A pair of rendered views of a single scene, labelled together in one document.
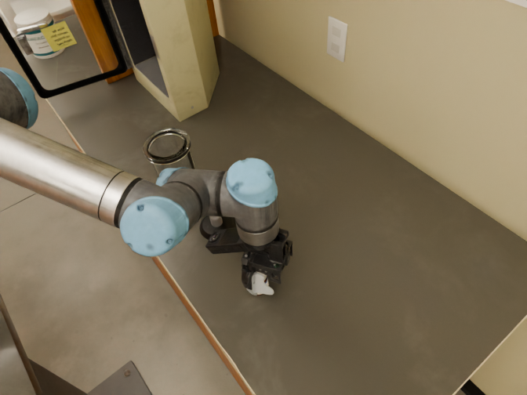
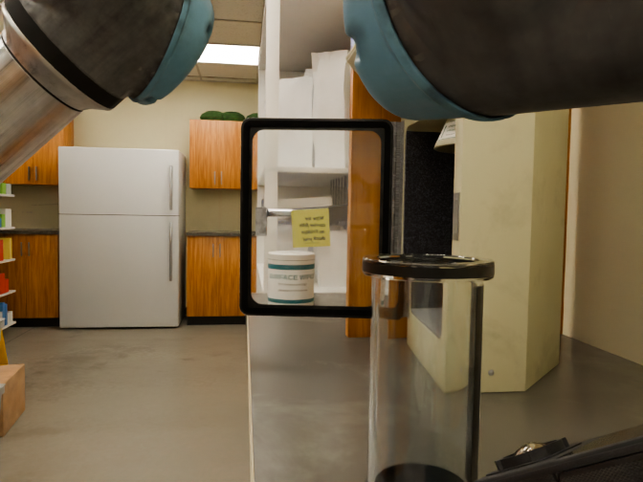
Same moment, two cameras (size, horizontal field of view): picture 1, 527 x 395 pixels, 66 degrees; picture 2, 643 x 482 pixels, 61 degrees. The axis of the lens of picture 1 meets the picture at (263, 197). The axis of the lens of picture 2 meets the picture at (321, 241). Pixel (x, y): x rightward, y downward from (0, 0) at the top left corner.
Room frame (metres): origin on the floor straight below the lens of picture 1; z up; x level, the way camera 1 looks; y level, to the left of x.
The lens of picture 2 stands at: (0.24, 0.10, 1.20)
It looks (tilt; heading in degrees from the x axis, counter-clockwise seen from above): 3 degrees down; 24
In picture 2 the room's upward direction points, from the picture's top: 1 degrees clockwise
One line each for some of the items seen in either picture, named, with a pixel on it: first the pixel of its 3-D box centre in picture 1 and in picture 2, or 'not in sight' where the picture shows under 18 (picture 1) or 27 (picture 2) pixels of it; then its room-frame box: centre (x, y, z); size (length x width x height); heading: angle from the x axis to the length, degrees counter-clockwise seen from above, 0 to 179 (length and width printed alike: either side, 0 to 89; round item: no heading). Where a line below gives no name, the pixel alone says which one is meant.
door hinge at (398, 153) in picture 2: (110, 15); (396, 220); (1.30, 0.41, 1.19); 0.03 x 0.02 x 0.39; 32
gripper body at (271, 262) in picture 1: (264, 248); not in sight; (0.41, 0.01, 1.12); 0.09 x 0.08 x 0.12; 62
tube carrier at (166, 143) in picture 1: (177, 175); (423, 383); (0.69, 0.20, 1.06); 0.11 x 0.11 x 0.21
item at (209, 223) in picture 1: (216, 222); not in sight; (0.59, 0.12, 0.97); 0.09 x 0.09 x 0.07
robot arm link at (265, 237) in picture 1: (258, 222); not in sight; (0.42, 0.01, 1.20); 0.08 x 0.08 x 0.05
